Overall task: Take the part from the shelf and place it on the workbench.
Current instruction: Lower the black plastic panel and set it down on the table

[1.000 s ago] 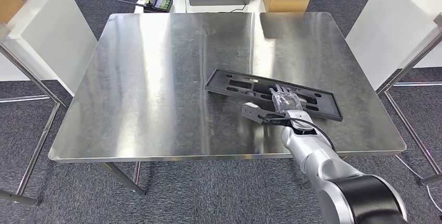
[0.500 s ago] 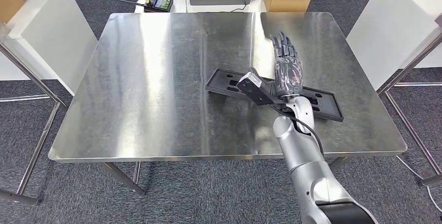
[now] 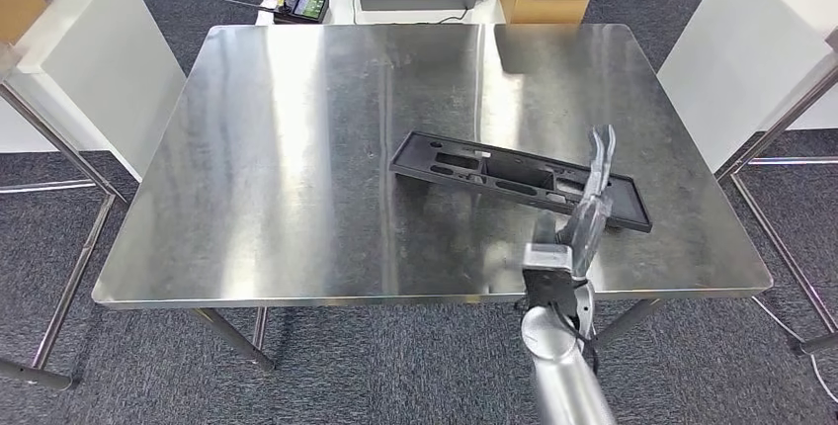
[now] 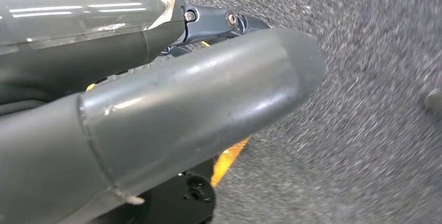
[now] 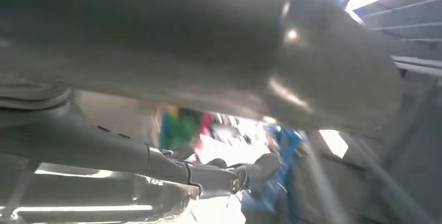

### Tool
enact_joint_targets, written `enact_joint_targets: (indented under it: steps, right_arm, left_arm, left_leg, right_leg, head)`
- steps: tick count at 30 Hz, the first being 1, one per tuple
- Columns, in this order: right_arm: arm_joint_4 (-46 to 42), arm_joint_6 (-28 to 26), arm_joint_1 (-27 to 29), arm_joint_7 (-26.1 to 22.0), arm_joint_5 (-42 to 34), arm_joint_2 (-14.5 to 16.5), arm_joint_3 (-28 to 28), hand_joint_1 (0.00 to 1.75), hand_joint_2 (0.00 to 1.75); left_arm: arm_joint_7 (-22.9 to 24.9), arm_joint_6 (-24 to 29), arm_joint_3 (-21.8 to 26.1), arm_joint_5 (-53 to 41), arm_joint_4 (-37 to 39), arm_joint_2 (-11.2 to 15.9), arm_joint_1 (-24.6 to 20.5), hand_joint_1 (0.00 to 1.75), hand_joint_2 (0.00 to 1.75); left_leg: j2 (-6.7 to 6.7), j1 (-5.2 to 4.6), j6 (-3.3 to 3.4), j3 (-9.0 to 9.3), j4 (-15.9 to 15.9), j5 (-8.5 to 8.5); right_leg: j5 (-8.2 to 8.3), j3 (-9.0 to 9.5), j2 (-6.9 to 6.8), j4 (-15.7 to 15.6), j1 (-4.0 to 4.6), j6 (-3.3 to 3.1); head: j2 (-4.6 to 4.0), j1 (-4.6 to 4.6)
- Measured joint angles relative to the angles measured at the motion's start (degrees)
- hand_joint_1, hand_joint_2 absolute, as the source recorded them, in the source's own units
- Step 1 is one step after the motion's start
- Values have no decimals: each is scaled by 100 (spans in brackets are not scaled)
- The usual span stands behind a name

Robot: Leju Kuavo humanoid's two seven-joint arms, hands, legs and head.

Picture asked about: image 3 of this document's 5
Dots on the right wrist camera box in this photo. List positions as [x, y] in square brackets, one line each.
[546, 278]

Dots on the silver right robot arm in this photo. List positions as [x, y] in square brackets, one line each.
[563, 376]

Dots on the white partition panel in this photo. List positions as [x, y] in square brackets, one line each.
[98, 62]
[740, 49]

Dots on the black plastic license plate frame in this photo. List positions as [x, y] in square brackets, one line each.
[419, 160]

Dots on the stainless steel workbench table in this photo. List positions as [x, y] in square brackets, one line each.
[772, 127]
[65, 291]
[262, 180]

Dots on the black remote controller with screen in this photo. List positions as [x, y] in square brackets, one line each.
[309, 4]

